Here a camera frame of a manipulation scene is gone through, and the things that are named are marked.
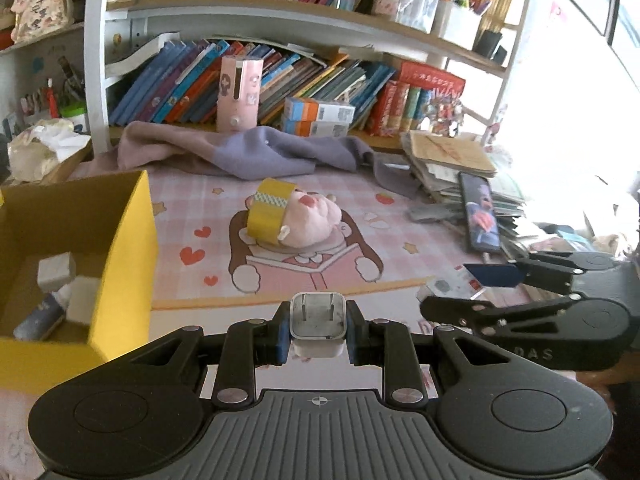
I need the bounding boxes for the pink cylindrical holder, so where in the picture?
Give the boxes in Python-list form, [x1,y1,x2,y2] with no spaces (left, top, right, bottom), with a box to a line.
[216,56,265,133]

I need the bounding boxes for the row of leaning books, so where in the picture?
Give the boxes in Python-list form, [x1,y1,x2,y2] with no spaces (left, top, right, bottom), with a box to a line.
[109,40,396,128]

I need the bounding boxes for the stack of papers and notebooks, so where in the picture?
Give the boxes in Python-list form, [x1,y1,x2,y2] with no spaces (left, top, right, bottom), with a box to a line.
[402,130,531,256]

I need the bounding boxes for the colourful toy robot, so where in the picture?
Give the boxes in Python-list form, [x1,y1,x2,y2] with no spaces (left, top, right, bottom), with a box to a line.
[422,95,466,136]

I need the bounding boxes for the pink plush toy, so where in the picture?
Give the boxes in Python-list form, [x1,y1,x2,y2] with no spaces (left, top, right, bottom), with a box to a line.
[277,189,346,248]

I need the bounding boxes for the white bookshelf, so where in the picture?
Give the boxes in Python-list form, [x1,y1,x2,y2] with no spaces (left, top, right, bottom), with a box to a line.
[0,0,536,156]

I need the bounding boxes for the purple cloth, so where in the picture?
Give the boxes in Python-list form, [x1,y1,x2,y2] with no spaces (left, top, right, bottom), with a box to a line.
[117,121,421,198]

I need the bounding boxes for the pink checked tablecloth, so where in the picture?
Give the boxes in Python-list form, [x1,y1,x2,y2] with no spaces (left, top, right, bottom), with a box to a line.
[0,385,48,480]

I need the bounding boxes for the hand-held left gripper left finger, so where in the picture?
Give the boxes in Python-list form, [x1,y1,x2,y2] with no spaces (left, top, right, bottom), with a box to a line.
[125,300,296,408]

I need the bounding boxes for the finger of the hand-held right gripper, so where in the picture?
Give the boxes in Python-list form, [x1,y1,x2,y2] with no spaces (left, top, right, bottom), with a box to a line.
[419,296,571,336]
[462,252,576,293]

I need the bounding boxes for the yellow tape roll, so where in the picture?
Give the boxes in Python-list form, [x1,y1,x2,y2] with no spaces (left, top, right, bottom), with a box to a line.
[247,178,296,238]

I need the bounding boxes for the printed cartoon table mat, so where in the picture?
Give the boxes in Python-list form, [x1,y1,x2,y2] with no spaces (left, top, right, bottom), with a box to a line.
[147,167,483,311]

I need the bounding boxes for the black smartphone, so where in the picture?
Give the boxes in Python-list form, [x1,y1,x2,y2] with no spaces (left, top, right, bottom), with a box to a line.
[459,171,502,255]

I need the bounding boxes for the bag of white tissue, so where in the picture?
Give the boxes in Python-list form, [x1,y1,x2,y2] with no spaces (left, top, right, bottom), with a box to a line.
[7,119,93,183]

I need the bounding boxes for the red boxed book set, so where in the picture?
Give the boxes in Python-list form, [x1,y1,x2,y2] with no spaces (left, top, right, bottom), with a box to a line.
[370,61,467,137]

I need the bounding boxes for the green lidded jar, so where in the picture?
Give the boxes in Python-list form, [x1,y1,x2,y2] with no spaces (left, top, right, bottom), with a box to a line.
[60,102,90,133]

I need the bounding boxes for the dark blue spray bottle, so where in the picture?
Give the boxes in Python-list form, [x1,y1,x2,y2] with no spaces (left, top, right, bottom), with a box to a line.
[12,292,66,341]

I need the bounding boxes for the orange and white carton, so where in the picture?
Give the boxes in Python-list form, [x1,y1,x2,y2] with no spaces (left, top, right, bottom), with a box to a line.
[285,97,357,123]
[282,120,351,138]

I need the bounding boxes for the white pen holder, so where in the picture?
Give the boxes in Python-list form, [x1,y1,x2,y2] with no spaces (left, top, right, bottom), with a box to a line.
[432,0,483,51]
[400,0,441,33]

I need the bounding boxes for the white and red packet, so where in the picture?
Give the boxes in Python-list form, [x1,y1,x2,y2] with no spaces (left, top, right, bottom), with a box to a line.
[425,267,486,303]

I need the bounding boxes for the yellow cardboard box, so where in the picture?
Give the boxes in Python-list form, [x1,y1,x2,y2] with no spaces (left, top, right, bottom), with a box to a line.
[0,170,160,396]

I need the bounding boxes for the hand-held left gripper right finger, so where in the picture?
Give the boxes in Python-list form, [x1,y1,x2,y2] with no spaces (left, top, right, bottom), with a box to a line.
[345,300,508,407]

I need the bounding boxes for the black pen holder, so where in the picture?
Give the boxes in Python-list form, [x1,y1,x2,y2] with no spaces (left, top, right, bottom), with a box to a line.
[474,30,503,58]

